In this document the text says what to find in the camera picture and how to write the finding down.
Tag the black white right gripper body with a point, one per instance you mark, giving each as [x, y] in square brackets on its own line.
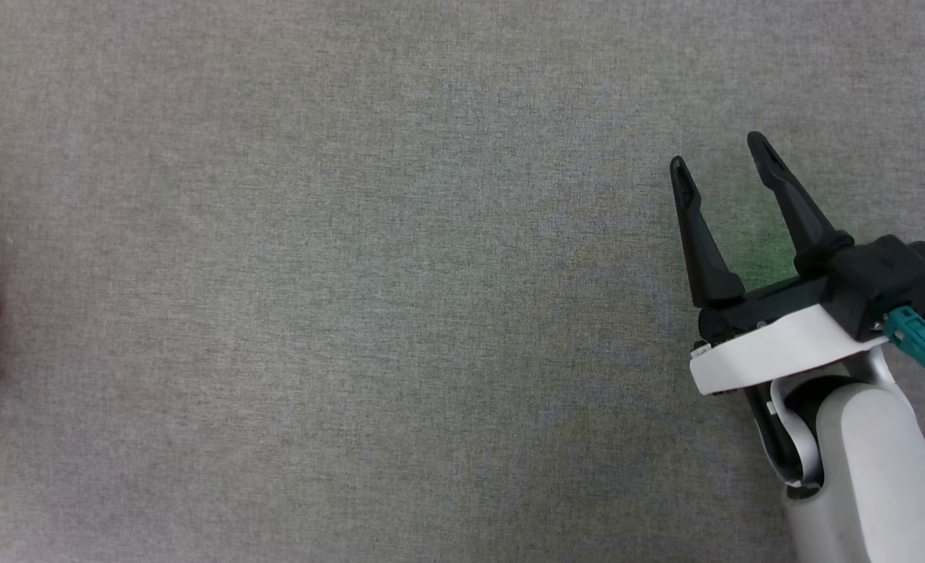
[775, 344]

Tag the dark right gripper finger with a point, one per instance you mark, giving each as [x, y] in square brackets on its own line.
[798, 211]
[700, 242]

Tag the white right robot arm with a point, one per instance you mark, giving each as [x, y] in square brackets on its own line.
[869, 469]

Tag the grey fabric sofa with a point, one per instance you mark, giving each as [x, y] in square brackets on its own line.
[368, 297]

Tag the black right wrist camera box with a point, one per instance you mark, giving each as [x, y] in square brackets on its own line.
[884, 277]

